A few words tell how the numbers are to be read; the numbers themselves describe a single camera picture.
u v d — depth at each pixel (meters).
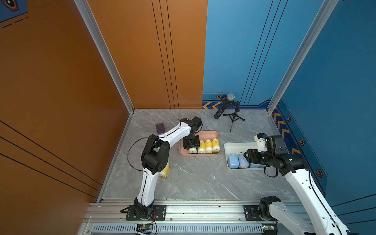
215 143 0.91
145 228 0.72
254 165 0.84
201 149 0.88
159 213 0.74
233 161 0.85
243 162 0.80
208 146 0.89
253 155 0.65
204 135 1.03
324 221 0.38
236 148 1.01
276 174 0.58
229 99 0.92
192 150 0.89
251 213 0.72
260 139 0.67
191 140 0.82
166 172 0.81
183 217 0.73
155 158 0.55
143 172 0.58
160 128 1.05
